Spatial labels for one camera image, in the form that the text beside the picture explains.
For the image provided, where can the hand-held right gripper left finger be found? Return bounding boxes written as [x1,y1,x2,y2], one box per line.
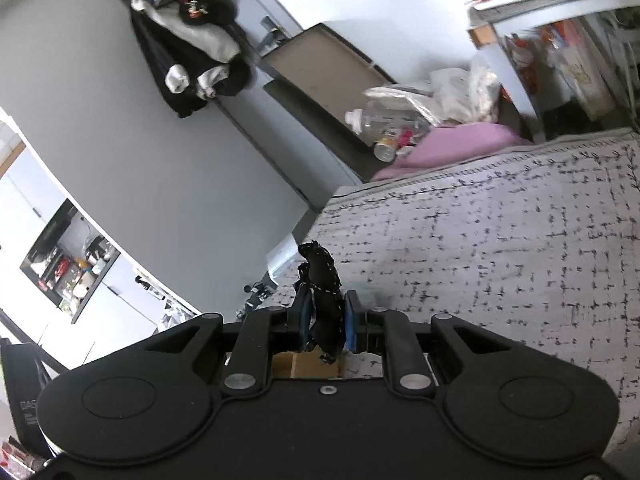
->
[141,286,315,395]

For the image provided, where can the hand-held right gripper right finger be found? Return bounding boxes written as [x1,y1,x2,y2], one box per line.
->
[343,291,552,395]

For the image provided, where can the black dotted sock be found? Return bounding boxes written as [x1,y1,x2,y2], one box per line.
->
[297,240,349,364]

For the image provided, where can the brown cardboard box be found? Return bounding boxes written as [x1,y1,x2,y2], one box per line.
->
[272,352,346,380]

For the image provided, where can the white storage box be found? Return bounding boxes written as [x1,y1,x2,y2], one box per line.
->
[267,233,297,287]

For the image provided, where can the white black-patterned bedsheet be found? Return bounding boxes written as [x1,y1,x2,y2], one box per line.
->
[269,134,640,463]

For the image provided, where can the grey door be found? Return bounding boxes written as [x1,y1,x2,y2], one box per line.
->
[206,0,374,212]

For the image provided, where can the small yellow jar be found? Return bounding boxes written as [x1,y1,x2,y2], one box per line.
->
[373,132,400,163]

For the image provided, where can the pink pillow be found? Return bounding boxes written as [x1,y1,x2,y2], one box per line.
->
[372,122,537,184]

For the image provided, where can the clear plastic water bottle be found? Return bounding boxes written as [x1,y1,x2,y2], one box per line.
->
[344,99,432,147]

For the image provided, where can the white cabinet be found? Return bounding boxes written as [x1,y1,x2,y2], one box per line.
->
[0,109,202,363]

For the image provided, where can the large flat cardboard tray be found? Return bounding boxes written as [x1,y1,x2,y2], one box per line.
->
[257,22,402,184]

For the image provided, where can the pile of clear plastic bags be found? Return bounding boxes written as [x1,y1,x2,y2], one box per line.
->
[362,54,504,129]

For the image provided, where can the black bag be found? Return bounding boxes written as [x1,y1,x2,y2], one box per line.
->
[0,339,57,462]

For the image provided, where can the hanging dark clothes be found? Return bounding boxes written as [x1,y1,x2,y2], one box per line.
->
[104,0,254,119]

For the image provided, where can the shopping bags under desk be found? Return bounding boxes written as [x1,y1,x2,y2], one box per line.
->
[504,14,622,122]

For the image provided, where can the white desk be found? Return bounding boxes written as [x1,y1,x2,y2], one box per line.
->
[464,0,640,144]

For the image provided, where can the black camera tripod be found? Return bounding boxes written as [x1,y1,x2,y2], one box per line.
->
[234,279,281,322]

